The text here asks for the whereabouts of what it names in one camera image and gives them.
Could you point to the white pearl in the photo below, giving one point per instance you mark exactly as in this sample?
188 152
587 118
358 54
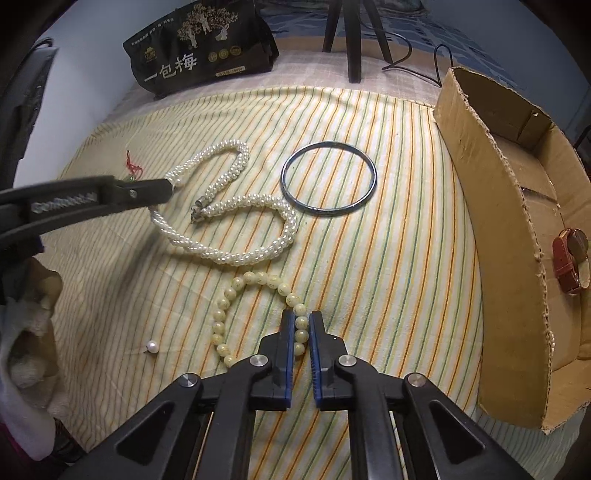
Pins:
152 347

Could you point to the beige checked bedsheet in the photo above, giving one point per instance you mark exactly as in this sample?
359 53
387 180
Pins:
314 69

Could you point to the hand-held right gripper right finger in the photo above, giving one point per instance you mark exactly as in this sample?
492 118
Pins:
316 364

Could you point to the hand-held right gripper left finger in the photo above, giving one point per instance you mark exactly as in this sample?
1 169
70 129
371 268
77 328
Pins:
288 355

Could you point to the cardboard box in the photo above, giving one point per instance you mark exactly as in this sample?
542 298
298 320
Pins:
503 258

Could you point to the black tripod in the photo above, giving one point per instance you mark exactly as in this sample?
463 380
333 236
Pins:
354 46

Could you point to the red knot charm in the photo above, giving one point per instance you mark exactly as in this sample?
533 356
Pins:
131 167

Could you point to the beige plush toy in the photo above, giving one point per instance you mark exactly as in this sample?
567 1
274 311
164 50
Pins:
32 323

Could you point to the striped yellow cloth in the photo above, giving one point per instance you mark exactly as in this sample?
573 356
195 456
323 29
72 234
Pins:
392 277

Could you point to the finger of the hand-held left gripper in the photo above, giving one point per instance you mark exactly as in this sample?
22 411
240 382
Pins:
143 191

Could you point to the dark metal bangle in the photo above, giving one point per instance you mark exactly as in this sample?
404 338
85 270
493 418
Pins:
283 180

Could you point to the black snack bag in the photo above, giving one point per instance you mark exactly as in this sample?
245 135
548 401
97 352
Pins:
207 46

